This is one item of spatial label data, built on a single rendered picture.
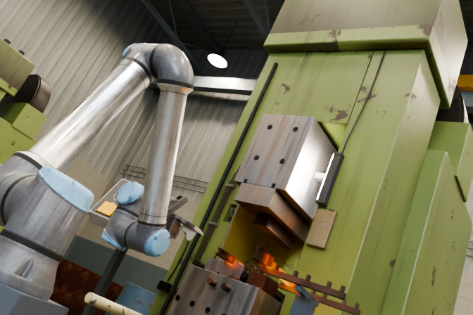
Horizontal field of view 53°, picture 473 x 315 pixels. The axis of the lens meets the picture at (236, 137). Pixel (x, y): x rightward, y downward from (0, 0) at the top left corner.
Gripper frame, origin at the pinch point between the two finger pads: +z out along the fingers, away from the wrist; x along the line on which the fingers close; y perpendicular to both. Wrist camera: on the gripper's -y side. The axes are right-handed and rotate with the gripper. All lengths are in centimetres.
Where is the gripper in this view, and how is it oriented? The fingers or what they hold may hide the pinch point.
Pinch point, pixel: (189, 229)
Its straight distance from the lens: 190.4
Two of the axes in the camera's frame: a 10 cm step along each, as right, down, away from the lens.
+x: 7.8, 0.9, -6.2
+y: -3.9, 8.4, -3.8
